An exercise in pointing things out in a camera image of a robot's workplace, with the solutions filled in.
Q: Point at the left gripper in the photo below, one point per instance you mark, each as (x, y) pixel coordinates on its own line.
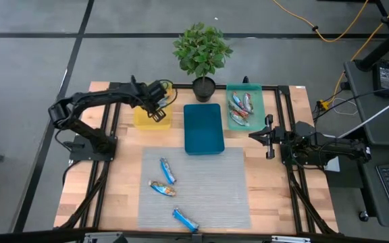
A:
(154, 109)

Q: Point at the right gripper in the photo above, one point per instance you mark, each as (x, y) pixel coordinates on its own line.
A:
(269, 148)

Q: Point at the red green granola bar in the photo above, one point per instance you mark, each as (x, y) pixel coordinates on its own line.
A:
(239, 119)
(248, 103)
(237, 99)
(235, 108)

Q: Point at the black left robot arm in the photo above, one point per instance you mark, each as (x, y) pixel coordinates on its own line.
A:
(93, 98)

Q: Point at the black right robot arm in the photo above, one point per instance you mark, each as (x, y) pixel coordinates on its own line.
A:
(336, 148)

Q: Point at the blue white granola bar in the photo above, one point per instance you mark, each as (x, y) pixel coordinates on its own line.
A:
(167, 171)

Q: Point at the blue orange granola bar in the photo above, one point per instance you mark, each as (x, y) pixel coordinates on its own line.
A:
(162, 188)

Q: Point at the bright blue granola bar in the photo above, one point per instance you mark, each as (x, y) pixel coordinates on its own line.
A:
(185, 220)

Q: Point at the yellow translucent plastic bin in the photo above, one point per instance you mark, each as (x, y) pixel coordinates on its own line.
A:
(147, 123)

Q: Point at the teal translucent plastic bin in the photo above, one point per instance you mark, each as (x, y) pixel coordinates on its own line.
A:
(258, 101)

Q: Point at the blue plastic bin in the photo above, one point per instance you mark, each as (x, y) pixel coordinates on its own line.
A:
(203, 130)

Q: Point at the white table sticker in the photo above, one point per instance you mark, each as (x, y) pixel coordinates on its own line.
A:
(300, 86)

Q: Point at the potted green plant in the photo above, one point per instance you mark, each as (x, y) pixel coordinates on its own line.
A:
(201, 50)

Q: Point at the grey woven mat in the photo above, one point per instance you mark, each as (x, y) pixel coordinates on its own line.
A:
(214, 195)

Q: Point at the black slanted beam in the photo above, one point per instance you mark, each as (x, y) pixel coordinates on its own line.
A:
(350, 133)

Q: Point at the dark grey side table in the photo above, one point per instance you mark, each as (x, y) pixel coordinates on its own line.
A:
(370, 189)
(356, 84)

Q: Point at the black caster wheel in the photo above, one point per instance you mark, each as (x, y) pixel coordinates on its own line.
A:
(364, 216)

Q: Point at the black power adapter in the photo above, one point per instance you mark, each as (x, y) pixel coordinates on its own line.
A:
(385, 79)

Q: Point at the black stand leg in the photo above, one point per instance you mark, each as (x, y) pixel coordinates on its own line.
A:
(380, 50)

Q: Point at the black crossbar with silver brackets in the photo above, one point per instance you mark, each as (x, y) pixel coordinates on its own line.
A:
(29, 236)

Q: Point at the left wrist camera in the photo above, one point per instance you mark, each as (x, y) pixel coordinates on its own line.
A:
(156, 90)

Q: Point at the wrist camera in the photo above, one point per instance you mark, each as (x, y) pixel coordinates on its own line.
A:
(279, 135)
(156, 90)

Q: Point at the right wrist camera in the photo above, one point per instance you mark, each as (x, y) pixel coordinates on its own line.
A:
(279, 135)

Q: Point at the black aluminium table frame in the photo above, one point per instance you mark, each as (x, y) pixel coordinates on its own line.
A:
(184, 85)

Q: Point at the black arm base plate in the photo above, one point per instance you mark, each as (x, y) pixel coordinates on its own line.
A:
(284, 159)
(79, 152)

